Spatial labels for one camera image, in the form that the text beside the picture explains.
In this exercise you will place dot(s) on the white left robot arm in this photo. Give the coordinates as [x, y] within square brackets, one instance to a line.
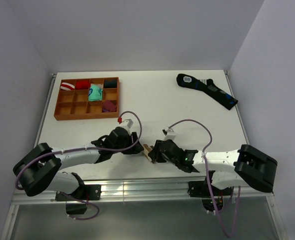
[42, 169]

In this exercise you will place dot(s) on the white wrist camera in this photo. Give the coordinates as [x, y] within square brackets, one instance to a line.
[125, 123]
[169, 134]

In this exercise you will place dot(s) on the red white striped sock roll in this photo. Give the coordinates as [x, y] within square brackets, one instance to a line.
[65, 86]

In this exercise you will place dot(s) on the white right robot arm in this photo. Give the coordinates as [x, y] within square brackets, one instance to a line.
[246, 166]

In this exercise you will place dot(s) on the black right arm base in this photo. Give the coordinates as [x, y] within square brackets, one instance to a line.
[222, 197]

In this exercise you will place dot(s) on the aluminium mounting rail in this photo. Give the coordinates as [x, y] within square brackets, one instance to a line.
[132, 190]

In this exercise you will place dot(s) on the orange compartment tray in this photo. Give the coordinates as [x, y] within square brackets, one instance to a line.
[74, 104]

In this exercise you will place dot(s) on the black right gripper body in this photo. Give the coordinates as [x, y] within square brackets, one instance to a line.
[159, 157]

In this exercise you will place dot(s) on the brown striped sock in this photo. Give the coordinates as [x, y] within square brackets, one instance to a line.
[146, 150]

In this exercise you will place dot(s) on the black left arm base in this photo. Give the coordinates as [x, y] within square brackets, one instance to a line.
[79, 201]

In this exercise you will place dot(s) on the teal sock roll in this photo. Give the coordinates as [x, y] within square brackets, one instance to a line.
[95, 93]

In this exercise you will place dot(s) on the purple sock roll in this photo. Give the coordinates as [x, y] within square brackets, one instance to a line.
[108, 106]

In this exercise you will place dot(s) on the black blue sock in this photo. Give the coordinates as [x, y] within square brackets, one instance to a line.
[208, 87]

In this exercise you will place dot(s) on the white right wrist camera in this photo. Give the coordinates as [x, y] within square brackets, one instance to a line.
[169, 134]

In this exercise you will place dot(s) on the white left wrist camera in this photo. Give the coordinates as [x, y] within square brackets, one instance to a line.
[125, 123]

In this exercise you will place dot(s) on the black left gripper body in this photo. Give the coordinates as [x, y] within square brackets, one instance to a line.
[128, 146]

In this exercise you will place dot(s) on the dark green sock roll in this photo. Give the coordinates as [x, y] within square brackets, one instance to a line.
[110, 83]

